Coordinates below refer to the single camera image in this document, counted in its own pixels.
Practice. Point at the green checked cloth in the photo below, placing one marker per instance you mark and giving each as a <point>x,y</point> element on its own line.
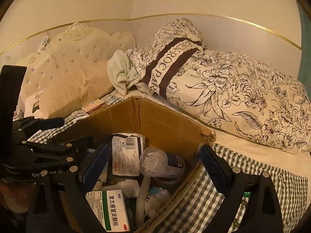
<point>194,211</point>

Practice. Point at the cream pillow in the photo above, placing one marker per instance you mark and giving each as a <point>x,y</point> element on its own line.
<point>73,92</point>

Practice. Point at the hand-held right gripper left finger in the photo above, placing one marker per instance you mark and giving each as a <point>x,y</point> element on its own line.
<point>93,167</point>

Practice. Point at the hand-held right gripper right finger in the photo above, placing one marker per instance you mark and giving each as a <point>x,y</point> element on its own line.
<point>213,165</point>

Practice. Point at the cream tufted headboard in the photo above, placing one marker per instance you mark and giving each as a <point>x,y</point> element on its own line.
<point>73,51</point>

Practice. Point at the person's left hand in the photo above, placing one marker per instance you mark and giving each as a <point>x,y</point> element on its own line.
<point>14,195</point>

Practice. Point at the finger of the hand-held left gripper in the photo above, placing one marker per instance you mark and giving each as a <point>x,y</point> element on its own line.
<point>80,142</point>
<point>48,123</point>

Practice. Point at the green snack packet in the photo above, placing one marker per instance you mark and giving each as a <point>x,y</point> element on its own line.
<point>246,194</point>

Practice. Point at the small red and white box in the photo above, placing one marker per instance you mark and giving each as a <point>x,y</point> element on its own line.
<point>93,107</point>

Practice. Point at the green and white medicine box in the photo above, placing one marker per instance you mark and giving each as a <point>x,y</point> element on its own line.
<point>109,208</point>

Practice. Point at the floral pillow with brown stripes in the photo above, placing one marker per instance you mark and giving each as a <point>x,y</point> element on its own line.
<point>165,60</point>

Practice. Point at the brown cardboard box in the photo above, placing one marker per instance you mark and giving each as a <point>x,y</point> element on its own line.
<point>158,121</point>

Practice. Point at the light green towel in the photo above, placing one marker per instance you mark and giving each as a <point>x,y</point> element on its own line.
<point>121,70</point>

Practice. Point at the floral duvet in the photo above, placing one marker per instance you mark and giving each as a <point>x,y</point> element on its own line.
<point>243,97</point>

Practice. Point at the crushed clear plastic bottle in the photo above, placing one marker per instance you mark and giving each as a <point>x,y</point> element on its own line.
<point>155,161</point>

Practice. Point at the white striped tube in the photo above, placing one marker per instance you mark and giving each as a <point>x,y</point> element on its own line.
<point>43,44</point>

